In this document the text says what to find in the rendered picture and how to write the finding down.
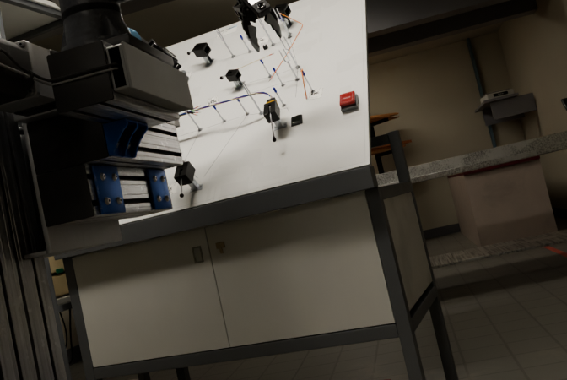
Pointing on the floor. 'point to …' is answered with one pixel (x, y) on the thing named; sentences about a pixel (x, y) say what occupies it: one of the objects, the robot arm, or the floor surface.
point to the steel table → (425, 171)
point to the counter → (503, 202)
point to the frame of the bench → (402, 317)
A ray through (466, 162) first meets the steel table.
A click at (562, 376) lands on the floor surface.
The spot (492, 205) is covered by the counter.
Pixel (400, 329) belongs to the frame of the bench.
